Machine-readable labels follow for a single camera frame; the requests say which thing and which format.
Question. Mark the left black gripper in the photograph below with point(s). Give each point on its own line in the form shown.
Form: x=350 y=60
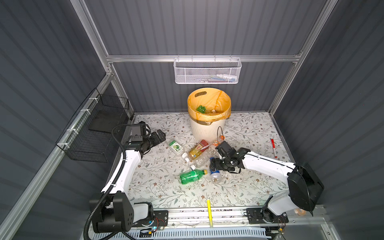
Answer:
x=156 y=140

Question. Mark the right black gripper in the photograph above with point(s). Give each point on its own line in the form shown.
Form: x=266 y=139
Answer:
x=216 y=164

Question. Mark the orange label bottle orange cap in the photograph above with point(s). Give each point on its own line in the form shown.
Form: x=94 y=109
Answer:
x=219 y=140

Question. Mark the pepsi bottle blue cap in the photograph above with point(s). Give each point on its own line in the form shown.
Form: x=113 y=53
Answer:
x=215 y=176

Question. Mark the clear long bottle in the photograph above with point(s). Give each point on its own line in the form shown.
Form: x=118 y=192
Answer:
x=204 y=159

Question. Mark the yellow tea bottle red label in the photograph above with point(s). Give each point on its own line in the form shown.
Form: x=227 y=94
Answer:
x=198 y=149

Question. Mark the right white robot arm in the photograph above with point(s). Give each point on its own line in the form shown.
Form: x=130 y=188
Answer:
x=304 y=186

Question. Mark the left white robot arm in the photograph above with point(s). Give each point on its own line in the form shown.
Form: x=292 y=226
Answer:
x=111 y=211

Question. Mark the white plastic waste bin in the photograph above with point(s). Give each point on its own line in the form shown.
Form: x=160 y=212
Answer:
x=203 y=131

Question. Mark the orange bin liner bag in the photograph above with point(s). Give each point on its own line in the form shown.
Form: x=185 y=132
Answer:
x=217 y=102

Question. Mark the green soda bottle yellow cap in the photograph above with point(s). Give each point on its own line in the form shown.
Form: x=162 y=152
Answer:
x=192 y=176

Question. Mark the red marker pen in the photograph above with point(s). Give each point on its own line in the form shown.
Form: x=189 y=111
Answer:
x=274 y=149

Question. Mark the white bottle in basket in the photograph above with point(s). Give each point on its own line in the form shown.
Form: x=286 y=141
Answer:
x=229 y=78

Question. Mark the black wire mesh basket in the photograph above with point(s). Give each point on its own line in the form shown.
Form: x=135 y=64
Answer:
x=90 y=138

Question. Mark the yellow marker on rail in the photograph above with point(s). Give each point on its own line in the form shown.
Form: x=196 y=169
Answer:
x=210 y=213

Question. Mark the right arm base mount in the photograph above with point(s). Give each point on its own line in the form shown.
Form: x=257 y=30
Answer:
x=258 y=216

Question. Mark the white ribbed cable tray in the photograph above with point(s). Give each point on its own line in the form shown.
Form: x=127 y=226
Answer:
x=235 y=233

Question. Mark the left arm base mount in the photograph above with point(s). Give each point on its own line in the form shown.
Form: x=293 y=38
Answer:
x=160 y=220

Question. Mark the white wire mesh basket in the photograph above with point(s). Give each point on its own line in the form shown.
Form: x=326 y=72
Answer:
x=205 y=71

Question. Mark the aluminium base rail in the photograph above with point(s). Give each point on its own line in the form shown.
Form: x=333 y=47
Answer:
x=224 y=217

